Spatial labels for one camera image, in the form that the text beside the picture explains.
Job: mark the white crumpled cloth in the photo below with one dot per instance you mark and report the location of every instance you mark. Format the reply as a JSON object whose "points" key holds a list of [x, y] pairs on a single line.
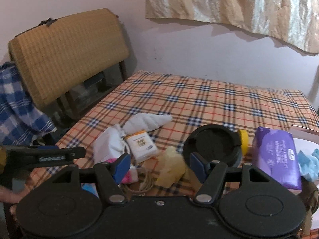
{"points": [[109, 145]]}

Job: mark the crumpled beige wall cloth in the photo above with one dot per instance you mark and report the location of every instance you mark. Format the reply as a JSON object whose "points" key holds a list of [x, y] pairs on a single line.
{"points": [[292, 21]]}

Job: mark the blue checkered cloth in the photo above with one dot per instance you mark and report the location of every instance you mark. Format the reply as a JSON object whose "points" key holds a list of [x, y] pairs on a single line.
{"points": [[21, 121]]}

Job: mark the pink towel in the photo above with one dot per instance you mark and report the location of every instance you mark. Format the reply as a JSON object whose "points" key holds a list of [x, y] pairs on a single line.
{"points": [[129, 176]]}

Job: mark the white towel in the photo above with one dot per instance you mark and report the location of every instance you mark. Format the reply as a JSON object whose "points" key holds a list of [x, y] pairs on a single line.
{"points": [[146, 122]]}

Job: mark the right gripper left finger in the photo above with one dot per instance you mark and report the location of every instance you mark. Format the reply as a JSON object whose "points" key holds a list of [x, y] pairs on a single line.
{"points": [[109, 176]]}

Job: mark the woven mat chair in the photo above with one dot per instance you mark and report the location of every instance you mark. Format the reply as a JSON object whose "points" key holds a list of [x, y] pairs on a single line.
{"points": [[57, 55]]}

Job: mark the olive green cloth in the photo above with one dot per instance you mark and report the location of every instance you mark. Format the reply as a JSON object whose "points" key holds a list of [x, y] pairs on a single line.
{"points": [[309, 196]]}

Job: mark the white cardboard box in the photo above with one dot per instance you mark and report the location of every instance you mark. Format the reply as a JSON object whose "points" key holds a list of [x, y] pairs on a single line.
{"points": [[305, 139]]}

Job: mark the grey tumbler black lid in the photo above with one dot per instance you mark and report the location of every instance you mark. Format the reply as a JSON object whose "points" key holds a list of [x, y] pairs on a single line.
{"points": [[214, 142]]}

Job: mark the plaid bed sheet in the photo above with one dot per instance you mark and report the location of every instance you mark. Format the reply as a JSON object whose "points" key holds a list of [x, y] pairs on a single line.
{"points": [[66, 204]]}

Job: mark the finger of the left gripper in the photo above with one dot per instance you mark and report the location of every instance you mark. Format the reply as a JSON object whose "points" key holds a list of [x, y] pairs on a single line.
{"points": [[45, 154]]}

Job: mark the person left hand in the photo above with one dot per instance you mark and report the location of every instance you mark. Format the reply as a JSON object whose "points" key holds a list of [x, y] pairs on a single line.
{"points": [[8, 196]]}

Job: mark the yellow tape roll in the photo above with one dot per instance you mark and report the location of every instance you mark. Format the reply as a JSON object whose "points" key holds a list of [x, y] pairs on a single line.
{"points": [[244, 141]]}

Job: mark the light blue cloth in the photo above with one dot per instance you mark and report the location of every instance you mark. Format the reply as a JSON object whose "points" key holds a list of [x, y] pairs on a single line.
{"points": [[309, 165]]}

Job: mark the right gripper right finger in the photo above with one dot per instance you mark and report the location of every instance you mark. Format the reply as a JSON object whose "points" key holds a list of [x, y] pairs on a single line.
{"points": [[211, 175]]}

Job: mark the purple wet wipes pack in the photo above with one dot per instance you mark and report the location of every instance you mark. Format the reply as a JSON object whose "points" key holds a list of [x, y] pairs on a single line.
{"points": [[274, 152]]}

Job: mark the white orange tissue pack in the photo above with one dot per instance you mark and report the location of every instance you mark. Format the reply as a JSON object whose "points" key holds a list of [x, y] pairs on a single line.
{"points": [[141, 146]]}

